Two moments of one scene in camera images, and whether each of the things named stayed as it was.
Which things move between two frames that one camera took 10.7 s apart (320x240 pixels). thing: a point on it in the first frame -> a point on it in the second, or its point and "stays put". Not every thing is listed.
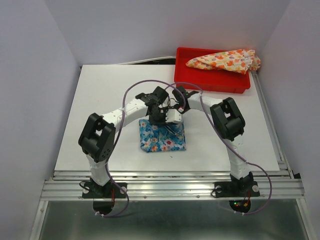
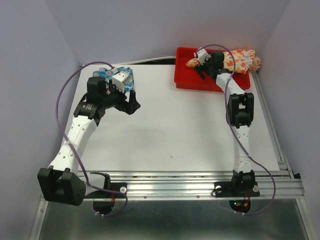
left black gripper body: [159, 117] -> [115, 98]
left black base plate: [92, 190] stays put
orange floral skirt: [242, 60] stays put
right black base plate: [236, 189] stays put
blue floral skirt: [164, 137] -> [108, 74]
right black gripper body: [185, 109] -> [209, 65]
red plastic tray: [219, 80] stays put
